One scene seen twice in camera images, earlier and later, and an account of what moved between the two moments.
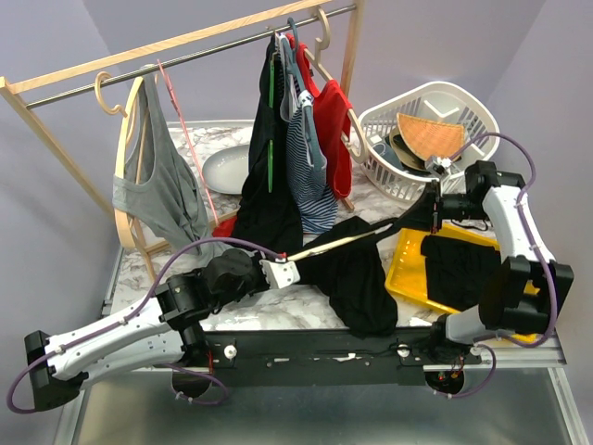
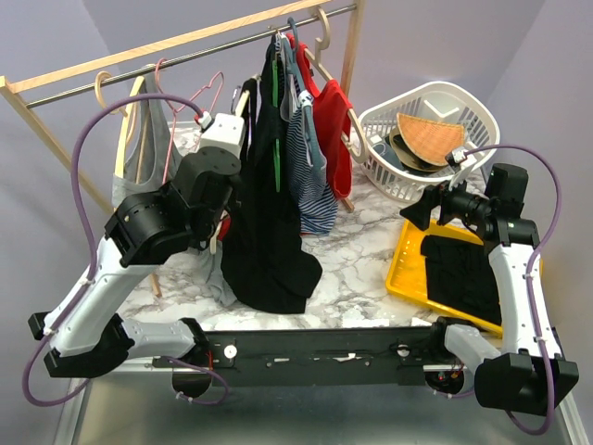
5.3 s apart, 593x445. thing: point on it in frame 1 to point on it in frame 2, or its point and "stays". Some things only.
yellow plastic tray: x=407 y=270 stays
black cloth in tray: x=459 y=273 stays
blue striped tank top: x=309 y=184 stays
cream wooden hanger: x=337 y=242 to x=239 y=112
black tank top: x=356 y=279 to x=267 y=265
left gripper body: x=255 y=282 to x=232 y=202
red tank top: x=334 y=108 stays
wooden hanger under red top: x=314 y=60 stays
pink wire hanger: x=173 y=98 to x=182 y=107
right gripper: x=425 y=217 stays
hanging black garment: x=268 y=211 stays
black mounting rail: x=325 y=357 stays
